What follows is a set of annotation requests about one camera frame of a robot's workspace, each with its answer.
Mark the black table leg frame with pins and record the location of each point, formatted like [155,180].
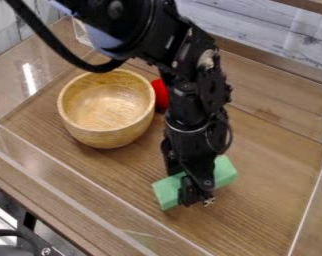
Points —
[20,241]

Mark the green foam block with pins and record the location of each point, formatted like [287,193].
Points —
[165,188]

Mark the clear acrylic corner bracket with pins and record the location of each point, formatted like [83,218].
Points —
[80,32]

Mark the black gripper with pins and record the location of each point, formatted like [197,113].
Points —
[189,149]

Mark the red plush strawberry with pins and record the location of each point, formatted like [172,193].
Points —
[161,94]

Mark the wooden brown bowl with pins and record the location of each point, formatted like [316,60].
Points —
[107,108]

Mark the clear acrylic wall panel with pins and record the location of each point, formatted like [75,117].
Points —
[100,223]

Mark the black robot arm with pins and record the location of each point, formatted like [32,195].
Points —
[147,29]

